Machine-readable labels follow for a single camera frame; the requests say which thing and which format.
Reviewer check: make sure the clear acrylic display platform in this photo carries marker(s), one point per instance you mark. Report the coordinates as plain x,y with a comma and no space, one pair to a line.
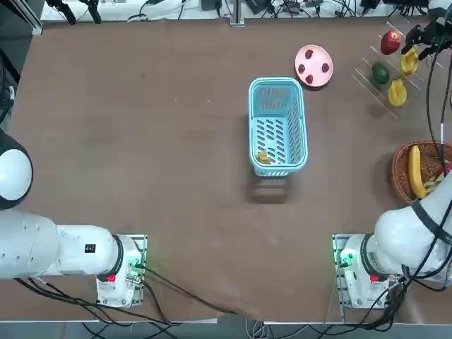
388,102

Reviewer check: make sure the blue plastic basket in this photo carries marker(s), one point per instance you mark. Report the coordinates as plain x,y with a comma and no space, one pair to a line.
251,116

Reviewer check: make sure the aluminium corner rail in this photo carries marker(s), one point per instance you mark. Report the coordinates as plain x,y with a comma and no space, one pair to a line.
33,21

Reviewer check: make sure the yellow star fruit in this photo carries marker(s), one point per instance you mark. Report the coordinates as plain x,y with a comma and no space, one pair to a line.
409,65
397,92
263,157

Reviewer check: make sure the red strawberry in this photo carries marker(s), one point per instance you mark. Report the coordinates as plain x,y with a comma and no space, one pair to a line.
325,66
302,68
310,79
309,54

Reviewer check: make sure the pink round plate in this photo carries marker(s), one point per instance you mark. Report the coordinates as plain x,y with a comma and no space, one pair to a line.
316,65

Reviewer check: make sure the red apple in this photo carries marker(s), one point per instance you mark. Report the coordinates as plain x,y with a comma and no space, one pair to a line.
391,42

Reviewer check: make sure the pink dragon fruit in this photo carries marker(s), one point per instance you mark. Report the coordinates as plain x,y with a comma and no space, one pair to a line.
439,174

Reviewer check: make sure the brown wicker basket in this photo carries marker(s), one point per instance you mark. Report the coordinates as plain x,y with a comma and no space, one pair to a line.
400,169

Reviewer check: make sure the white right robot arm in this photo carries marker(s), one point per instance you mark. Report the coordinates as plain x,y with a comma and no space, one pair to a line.
399,240

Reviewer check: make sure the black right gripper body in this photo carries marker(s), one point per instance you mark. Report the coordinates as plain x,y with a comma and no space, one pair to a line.
439,23

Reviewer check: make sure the yellow banana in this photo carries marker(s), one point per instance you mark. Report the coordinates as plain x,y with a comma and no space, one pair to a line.
415,173

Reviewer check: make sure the black stand leg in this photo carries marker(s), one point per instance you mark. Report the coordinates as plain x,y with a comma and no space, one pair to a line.
92,10
67,10

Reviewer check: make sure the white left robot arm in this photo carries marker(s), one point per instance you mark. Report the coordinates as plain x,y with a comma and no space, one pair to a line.
35,243

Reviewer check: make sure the aluminium frame post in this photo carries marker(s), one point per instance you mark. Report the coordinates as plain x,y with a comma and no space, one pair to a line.
237,14

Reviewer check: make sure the green avocado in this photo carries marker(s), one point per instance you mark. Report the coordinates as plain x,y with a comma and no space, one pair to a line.
380,73

